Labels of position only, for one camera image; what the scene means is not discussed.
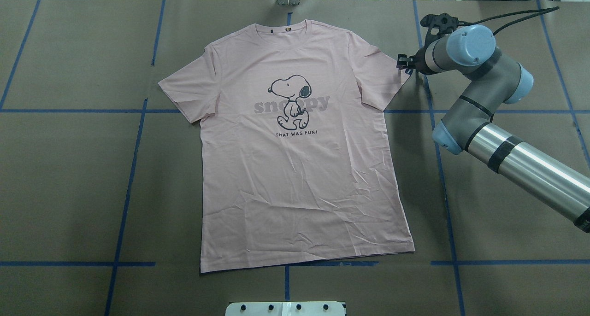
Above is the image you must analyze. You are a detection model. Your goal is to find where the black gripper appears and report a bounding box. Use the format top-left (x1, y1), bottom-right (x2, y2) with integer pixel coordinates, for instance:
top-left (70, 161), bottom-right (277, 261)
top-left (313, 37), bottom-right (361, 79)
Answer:
top-left (396, 12), bottom-right (466, 72)

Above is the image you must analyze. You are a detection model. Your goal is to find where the pink Snoopy t-shirt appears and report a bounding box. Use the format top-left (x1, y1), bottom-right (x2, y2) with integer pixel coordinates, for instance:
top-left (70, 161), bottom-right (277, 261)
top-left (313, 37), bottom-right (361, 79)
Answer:
top-left (159, 19), bottom-right (415, 273)

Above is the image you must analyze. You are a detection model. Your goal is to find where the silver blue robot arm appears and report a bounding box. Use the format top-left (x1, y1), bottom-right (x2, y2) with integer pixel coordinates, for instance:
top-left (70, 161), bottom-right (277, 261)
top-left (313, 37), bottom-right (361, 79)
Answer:
top-left (397, 12), bottom-right (590, 233)

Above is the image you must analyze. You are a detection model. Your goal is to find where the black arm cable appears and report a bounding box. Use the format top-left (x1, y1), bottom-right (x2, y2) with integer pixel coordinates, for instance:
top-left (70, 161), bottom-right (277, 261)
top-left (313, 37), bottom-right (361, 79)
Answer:
top-left (463, 6), bottom-right (560, 35)

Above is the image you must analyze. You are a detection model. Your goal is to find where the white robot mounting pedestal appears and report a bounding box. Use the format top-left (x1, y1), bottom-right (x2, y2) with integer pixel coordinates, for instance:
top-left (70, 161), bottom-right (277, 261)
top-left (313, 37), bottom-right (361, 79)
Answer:
top-left (225, 301), bottom-right (347, 316)

